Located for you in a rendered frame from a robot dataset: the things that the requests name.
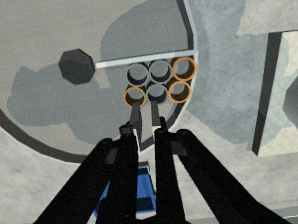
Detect blue crate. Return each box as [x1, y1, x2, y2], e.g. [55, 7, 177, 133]
[93, 161, 156, 218]

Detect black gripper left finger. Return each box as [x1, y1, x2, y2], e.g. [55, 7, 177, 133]
[33, 103, 142, 224]

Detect grey metal ring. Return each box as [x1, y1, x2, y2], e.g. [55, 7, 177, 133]
[125, 62, 149, 87]
[149, 59, 173, 84]
[146, 80, 169, 106]

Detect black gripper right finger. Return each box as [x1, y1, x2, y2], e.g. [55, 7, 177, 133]
[151, 100, 292, 224]

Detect bronze bushing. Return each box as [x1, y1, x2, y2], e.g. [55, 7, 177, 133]
[166, 77, 191, 103]
[170, 56, 196, 81]
[123, 85, 146, 108]

